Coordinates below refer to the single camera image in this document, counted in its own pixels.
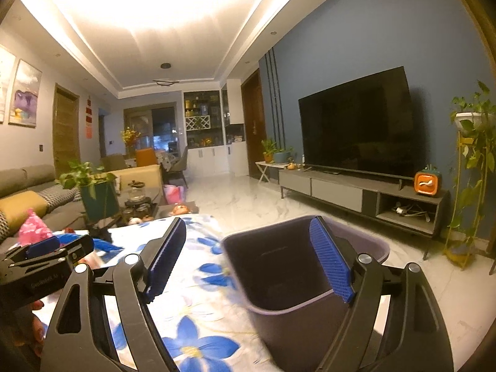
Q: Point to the grey patterned cushion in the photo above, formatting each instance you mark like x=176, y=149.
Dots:
x=58, y=195

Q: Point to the person's left hand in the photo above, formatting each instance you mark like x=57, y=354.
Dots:
x=38, y=329

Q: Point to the small plant in orange pot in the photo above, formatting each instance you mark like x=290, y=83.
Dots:
x=268, y=151

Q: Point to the sailing ship painting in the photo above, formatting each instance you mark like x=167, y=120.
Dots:
x=6, y=85

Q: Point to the white blue floral tablecloth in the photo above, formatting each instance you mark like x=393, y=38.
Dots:
x=205, y=310

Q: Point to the pink shopping bag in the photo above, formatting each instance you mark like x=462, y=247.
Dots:
x=172, y=194

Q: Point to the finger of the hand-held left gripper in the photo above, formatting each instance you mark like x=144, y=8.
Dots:
x=42, y=247
x=77, y=247

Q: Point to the mustard yellow cushion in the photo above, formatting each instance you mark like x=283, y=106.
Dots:
x=21, y=205

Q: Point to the orange dining chair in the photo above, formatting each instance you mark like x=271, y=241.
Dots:
x=146, y=157

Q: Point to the black white houndstooth cushion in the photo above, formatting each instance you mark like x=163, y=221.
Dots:
x=2, y=224

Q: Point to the grey dining chair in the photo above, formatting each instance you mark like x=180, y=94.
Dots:
x=179, y=161

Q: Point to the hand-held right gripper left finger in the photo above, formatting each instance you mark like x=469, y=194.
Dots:
x=164, y=263

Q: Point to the grey plastic bin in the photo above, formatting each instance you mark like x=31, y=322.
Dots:
x=279, y=255

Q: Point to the dark coffee table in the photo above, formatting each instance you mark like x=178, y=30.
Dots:
x=159, y=205

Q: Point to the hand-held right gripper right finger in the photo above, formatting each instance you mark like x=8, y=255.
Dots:
x=333, y=263

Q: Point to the white plant pot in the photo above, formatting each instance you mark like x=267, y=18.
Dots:
x=467, y=118

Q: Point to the black flat television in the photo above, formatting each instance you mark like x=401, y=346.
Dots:
x=356, y=124

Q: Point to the tea cups set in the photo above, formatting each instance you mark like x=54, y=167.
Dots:
x=139, y=211

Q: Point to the grey television cabinet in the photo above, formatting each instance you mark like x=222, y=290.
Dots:
x=337, y=192

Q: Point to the red wall decorations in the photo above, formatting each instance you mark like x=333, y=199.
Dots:
x=88, y=118

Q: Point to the grey sectional sofa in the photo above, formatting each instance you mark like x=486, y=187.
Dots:
x=35, y=176

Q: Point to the gold metal plant stand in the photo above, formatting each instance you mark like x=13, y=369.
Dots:
x=461, y=201

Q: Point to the purple abstract painting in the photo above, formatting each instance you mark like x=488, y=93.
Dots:
x=25, y=93

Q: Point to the yellow flower bouquet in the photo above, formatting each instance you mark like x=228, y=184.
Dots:
x=130, y=135

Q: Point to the leafy plant in teal pot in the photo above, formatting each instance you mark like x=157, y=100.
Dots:
x=97, y=197

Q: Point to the small plant in teal pot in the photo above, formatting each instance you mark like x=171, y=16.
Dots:
x=283, y=157

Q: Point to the light wooden door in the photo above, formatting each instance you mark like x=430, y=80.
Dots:
x=66, y=124

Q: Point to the glass teapot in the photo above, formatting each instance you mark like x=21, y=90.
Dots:
x=135, y=193

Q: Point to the white folding side table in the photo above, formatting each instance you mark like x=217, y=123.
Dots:
x=267, y=168

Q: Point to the orange retro toy television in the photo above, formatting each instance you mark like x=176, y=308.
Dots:
x=426, y=182

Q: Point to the orange toy figure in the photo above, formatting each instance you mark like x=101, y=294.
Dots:
x=178, y=209

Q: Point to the white display cabinet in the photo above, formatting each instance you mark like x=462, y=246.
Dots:
x=209, y=131

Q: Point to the trailing green plant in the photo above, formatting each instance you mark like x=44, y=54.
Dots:
x=478, y=155

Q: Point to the dark wooden door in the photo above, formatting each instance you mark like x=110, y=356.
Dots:
x=254, y=124

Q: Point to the pink plastic bag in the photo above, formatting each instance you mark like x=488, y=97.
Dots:
x=33, y=226

